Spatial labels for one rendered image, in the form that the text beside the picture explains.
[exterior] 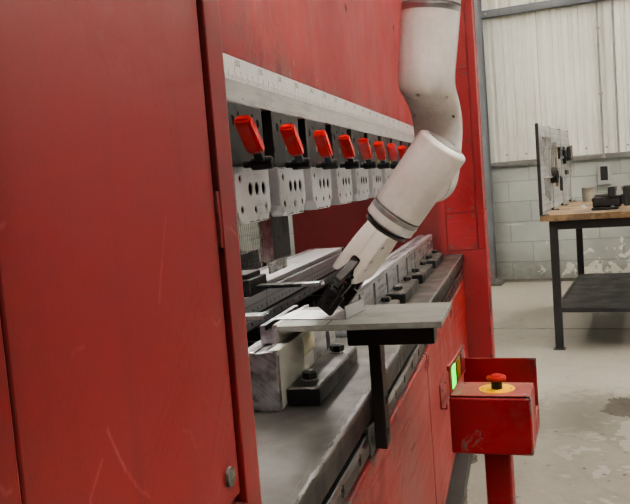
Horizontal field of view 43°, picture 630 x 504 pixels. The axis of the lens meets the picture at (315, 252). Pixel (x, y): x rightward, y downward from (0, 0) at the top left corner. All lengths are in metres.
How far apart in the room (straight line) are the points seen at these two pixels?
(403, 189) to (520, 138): 7.51
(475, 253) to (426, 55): 2.29
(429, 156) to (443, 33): 0.18
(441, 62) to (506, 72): 7.56
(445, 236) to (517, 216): 5.32
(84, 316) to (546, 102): 8.45
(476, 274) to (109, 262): 3.18
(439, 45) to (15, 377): 1.03
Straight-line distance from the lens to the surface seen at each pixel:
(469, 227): 3.45
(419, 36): 1.23
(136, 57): 0.37
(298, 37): 1.46
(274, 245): 1.31
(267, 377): 1.24
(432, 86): 1.23
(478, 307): 3.49
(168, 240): 0.38
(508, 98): 8.76
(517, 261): 8.80
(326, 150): 1.43
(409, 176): 1.22
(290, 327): 1.27
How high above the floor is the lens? 1.22
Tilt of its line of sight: 5 degrees down
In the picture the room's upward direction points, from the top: 5 degrees counter-clockwise
